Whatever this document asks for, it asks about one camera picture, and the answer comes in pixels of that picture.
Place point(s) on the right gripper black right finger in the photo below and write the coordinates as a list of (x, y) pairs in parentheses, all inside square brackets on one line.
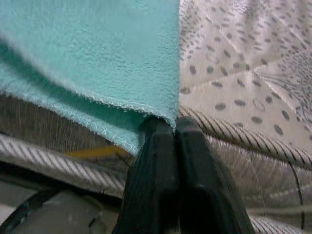
[(207, 190)]

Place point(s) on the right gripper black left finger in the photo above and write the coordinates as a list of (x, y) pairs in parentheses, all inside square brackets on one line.
[(151, 182)]

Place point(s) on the teal blanket with colourful shapes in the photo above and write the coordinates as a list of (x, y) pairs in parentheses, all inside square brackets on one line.
[(97, 61)]

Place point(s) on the grey quilted mattress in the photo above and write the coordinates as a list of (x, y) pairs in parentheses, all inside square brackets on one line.
[(243, 73)]

